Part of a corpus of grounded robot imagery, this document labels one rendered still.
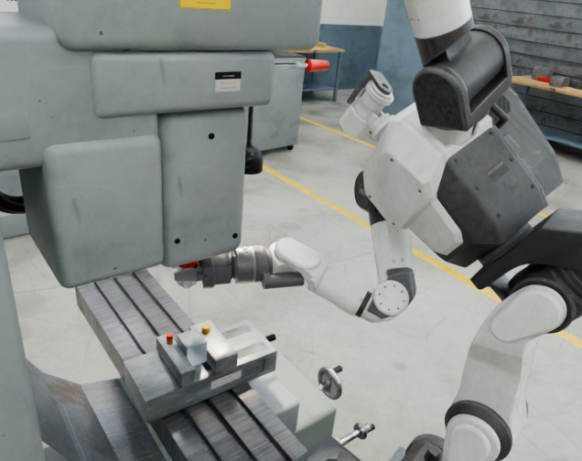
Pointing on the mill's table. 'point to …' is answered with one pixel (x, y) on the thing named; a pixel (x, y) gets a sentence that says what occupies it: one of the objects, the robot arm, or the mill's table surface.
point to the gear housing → (179, 80)
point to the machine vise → (173, 391)
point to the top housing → (179, 24)
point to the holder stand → (328, 452)
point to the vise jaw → (218, 348)
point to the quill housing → (201, 182)
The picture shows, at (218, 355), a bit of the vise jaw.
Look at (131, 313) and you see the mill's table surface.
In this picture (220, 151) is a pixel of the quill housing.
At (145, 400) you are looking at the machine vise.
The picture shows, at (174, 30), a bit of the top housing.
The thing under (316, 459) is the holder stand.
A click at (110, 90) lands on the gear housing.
